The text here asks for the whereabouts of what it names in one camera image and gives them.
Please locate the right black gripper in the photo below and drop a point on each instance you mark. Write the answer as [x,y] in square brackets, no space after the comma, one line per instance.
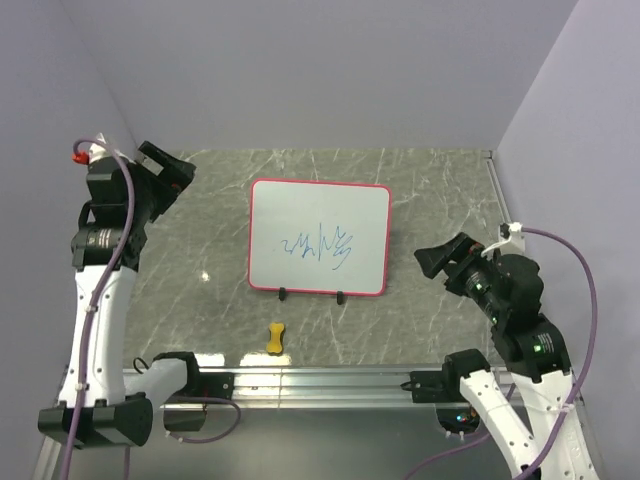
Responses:
[430,259]

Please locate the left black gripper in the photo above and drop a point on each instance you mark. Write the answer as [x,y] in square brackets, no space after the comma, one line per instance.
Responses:
[175,176]

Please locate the yellow bone shaped eraser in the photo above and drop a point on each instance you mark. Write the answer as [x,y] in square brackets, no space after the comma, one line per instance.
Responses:
[274,345]

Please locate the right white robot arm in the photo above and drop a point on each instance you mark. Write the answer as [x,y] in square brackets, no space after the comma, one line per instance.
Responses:
[550,443]

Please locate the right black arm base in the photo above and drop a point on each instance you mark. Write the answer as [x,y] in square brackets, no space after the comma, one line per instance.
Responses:
[454,414]

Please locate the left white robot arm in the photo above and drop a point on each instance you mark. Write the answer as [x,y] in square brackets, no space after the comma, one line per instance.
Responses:
[96,405]

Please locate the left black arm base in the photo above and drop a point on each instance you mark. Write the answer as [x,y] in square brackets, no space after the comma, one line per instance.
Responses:
[188,410]

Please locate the pink framed whiteboard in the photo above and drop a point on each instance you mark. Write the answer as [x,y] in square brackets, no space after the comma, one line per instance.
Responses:
[319,237]

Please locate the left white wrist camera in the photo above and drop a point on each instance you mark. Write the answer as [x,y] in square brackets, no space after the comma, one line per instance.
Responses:
[98,156]

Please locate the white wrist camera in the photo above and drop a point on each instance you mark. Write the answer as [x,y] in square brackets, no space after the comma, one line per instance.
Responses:
[511,241]
[98,156]

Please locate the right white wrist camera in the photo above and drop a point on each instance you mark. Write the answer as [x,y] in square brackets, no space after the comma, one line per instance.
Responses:
[511,241]

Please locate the aluminium mounting rail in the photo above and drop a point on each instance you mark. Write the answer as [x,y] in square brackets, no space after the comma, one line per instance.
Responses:
[325,387]

